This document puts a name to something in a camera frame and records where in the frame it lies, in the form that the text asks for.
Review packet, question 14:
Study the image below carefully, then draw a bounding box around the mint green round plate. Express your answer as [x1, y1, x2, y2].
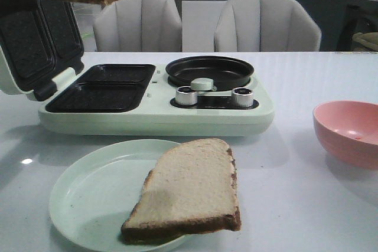
[49, 139, 189, 251]

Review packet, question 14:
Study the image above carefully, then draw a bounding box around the right silver control knob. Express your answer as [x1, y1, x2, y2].
[231, 87, 254, 107]

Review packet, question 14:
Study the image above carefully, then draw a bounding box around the white drawer cabinet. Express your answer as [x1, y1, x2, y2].
[181, 0, 228, 52]

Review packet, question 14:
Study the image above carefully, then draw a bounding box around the breakfast maker lid with handle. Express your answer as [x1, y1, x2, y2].
[1, 0, 84, 101]

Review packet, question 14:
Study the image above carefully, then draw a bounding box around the left silver control knob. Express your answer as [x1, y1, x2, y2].
[175, 86, 198, 106]

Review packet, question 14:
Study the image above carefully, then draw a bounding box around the black round frying pan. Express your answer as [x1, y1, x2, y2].
[165, 55, 255, 91]

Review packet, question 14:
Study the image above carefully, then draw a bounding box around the silver control knob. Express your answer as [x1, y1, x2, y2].
[231, 87, 254, 107]
[175, 86, 198, 106]

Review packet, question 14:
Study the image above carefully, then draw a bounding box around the grey upholstered chair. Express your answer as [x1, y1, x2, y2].
[93, 0, 182, 52]
[214, 0, 321, 52]

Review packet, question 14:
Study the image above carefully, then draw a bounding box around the right grey upholstered chair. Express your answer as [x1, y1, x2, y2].
[214, 0, 321, 52]

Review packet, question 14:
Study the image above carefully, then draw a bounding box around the pink plastic bowl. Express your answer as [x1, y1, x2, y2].
[313, 100, 377, 170]

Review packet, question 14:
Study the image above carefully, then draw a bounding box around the mint green breakfast maker base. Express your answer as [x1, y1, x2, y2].
[38, 64, 274, 136]

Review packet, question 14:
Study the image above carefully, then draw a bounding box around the left grey upholstered chair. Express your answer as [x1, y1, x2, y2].
[93, 0, 182, 52]

